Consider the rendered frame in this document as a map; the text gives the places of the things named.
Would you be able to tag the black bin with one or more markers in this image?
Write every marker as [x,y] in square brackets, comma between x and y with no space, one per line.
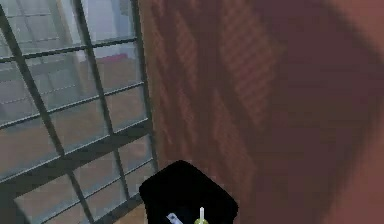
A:
[186,186]

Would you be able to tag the grey framed window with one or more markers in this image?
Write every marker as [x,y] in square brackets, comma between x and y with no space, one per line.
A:
[100,143]

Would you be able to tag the green bottle with white top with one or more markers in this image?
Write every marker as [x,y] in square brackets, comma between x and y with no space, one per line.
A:
[201,220]

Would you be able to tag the white flat item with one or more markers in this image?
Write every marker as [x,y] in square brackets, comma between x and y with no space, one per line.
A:
[174,219]

